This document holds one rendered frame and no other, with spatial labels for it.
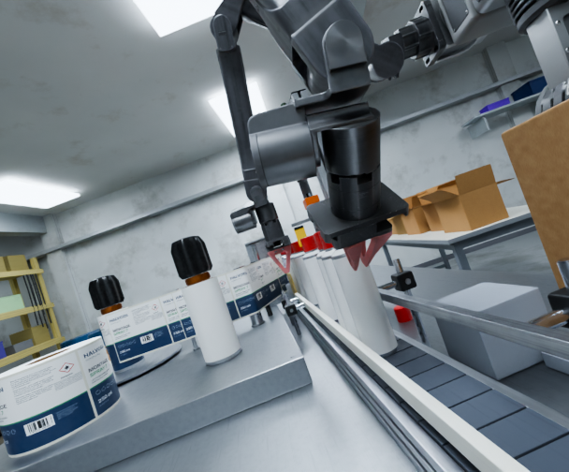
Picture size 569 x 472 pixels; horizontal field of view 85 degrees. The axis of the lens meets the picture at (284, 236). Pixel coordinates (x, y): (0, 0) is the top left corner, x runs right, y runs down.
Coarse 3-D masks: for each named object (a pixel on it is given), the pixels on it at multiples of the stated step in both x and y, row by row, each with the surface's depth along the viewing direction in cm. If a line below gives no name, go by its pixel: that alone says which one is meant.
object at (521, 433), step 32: (352, 352) 51; (416, 352) 43; (384, 384) 38; (448, 384) 34; (480, 384) 32; (416, 416) 30; (480, 416) 28; (512, 416) 26; (544, 416) 25; (448, 448) 25; (512, 448) 23; (544, 448) 22
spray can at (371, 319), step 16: (336, 256) 47; (336, 272) 48; (352, 272) 46; (368, 272) 46; (352, 288) 46; (368, 288) 46; (352, 304) 47; (368, 304) 45; (368, 320) 45; (384, 320) 46; (368, 336) 46; (384, 336) 45; (384, 352) 45
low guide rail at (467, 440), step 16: (320, 320) 69; (352, 336) 48; (368, 352) 40; (384, 368) 35; (400, 384) 31; (416, 384) 30; (416, 400) 28; (432, 400) 26; (432, 416) 25; (448, 416) 24; (448, 432) 23; (464, 432) 22; (464, 448) 22; (480, 448) 20; (496, 448) 20; (480, 464) 20; (496, 464) 19; (512, 464) 18
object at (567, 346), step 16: (400, 304) 43; (416, 304) 38; (432, 304) 35; (448, 304) 33; (448, 320) 32; (464, 320) 30; (480, 320) 27; (496, 320) 26; (512, 320) 25; (496, 336) 26; (512, 336) 24; (528, 336) 23; (544, 336) 21; (560, 336) 21; (560, 352) 21
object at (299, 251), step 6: (294, 246) 96; (294, 252) 97; (300, 252) 96; (294, 258) 96; (300, 258) 95; (300, 264) 95; (300, 270) 95; (306, 270) 95; (300, 276) 96; (306, 276) 95; (306, 282) 95; (306, 288) 95; (312, 288) 95; (306, 294) 96; (312, 294) 95; (312, 300) 95
